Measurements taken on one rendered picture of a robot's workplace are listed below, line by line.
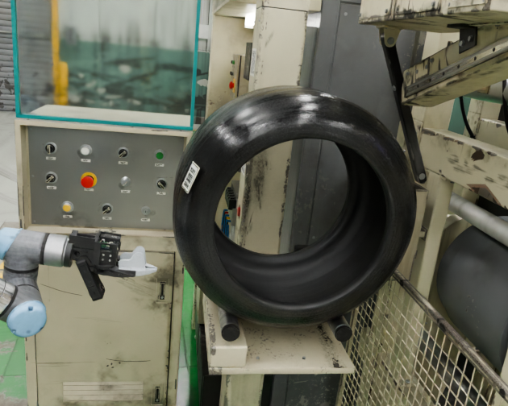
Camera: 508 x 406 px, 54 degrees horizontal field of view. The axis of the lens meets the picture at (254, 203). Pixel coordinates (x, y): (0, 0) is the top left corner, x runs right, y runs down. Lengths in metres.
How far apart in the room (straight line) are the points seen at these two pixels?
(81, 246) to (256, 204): 0.53
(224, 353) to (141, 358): 0.78
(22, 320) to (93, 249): 0.21
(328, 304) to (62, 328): 1.06
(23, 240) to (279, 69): 0.78
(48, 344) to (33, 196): 0.54
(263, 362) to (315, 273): 0.31
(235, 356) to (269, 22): 0.86
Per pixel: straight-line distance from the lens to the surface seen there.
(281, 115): 1.04
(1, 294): 1.13
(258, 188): 1.46
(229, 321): 1.21
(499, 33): 1.11
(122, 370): 2.01
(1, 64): 10.38
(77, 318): 1.91
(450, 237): 1.95
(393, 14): 1.24
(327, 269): 1.44
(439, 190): 1.58
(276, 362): 1.30
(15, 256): 1.24
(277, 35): 1.41
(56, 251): 1.21
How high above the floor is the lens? 1.55
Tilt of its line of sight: 17 degrees down
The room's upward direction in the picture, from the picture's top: 6 degrees clockwise
